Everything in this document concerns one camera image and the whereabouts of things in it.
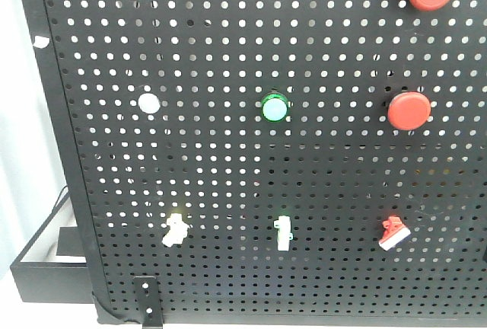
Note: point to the red toggle switch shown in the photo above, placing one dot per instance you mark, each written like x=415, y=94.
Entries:
x=395, y=231

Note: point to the black perforated pegboard panel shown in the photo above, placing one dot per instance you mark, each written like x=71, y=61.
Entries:
x=156, y=108

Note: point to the green illuminated push button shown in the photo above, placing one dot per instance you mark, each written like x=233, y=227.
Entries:
x=274, y=107

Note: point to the lower red mushroom button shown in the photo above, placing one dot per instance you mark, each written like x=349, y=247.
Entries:
x=409, y=110

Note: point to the grey curtain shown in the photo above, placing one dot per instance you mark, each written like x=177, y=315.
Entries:
x=31, y=170

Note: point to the black open box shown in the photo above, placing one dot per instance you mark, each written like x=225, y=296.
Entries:
x=52, y=267

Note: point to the white middle toggle switch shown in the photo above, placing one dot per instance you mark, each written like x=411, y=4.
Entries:
x=284, y=234

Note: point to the yellow-lit white toggle switch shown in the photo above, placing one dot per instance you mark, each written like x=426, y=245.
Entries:
x=178, y=230

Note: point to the left black clamp bracket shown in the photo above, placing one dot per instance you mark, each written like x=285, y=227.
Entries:
x=148, y=300

